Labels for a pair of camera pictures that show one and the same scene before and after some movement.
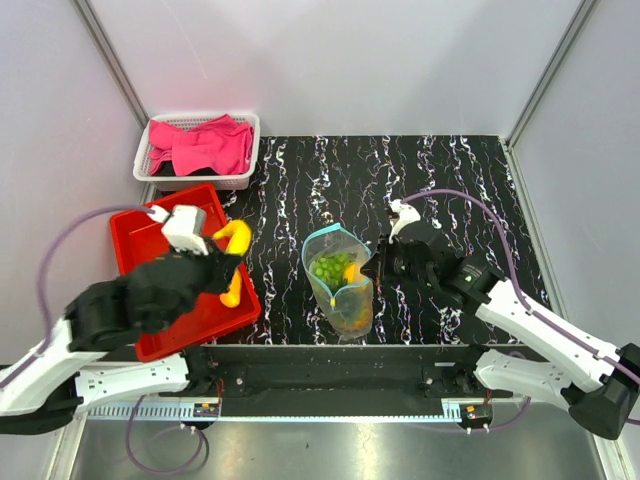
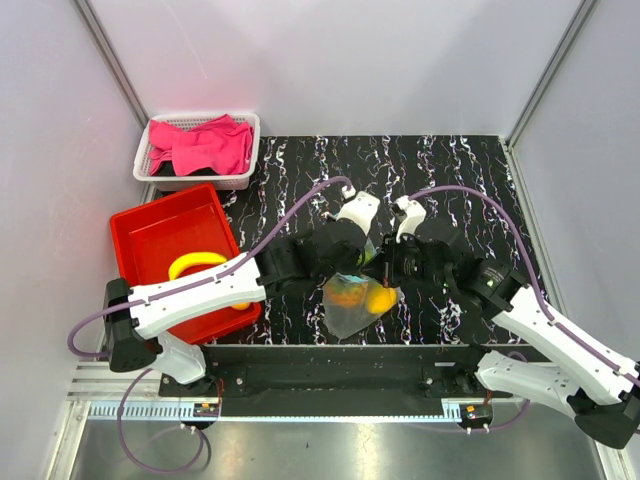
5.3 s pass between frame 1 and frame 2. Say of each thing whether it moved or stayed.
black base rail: stayed
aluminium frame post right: stayed
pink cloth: stayed
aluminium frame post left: stayed
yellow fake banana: moved
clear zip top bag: moved
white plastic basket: stayed
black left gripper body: moved
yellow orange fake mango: moved
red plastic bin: stayed
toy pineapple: moved
